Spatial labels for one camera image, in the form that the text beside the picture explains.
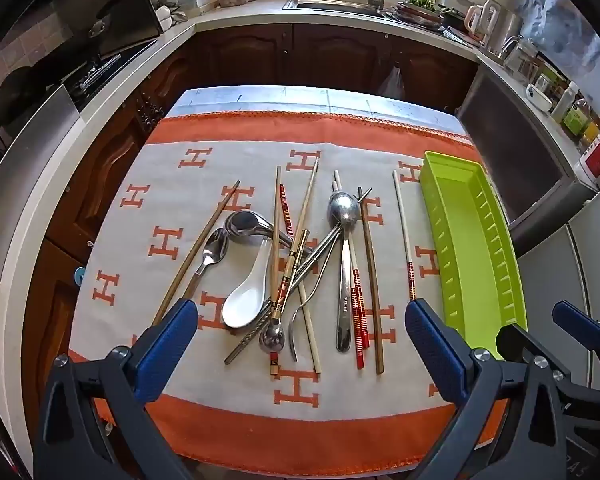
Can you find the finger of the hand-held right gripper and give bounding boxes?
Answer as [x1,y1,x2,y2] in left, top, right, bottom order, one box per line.
[497,324,600,480]
[552,301,600,361]

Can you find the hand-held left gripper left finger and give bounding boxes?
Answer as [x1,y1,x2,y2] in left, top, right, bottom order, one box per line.
[34,299,198,480]

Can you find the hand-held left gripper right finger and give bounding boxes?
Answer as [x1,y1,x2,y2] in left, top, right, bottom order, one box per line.
[405,299,567,480]

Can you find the white ceramic spoon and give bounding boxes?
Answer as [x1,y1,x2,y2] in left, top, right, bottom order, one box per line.
[222,237,273,330]

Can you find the small steel spoon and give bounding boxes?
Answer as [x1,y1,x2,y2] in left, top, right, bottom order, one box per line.
[259,240,331,352]
[180,227,230,306]

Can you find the green plastic utensil tray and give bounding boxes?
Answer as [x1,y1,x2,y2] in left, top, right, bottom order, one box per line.
[419,151,528,348]

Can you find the steel fork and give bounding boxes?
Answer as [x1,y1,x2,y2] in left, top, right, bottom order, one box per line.
[287,230,343,362]

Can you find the plain steel chopstick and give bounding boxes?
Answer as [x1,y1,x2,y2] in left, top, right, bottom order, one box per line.
[287,187,368,293]

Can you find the large steel spoon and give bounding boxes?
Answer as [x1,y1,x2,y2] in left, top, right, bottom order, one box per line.
[328,191,361,353]

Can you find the orange and white patterned tablecloth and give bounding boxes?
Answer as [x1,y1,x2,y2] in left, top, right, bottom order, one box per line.
[69,89,511,476]

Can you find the red box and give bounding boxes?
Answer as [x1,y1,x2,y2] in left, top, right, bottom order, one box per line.
[580,132,600,181]

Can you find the green label bottle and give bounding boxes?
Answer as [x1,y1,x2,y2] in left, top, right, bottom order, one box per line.
[562,100,591,136]

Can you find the white bowl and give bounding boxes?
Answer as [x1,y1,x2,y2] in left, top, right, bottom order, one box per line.
[525,82,553,111]

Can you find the white plastic bag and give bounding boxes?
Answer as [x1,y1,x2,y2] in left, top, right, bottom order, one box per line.
[377,65,406,101]

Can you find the gas stove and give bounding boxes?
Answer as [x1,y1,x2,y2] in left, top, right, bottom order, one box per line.
[62,42,156,111]

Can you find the brown wooden base cabinets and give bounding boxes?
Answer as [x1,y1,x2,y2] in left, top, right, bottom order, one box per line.
[20,22,481,411]

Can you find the white kitchen countertop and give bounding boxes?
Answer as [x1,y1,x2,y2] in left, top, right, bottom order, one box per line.
[0,0,600,281]

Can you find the black glass range hood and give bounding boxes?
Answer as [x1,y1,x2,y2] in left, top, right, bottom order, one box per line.
[30,0,163,91]

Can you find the plate of green vegetables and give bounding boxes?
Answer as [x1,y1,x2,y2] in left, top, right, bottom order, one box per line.
[395,0,446,23]

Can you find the steel sink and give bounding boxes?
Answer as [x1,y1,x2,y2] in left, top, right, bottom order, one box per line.
[282,0,396,16]

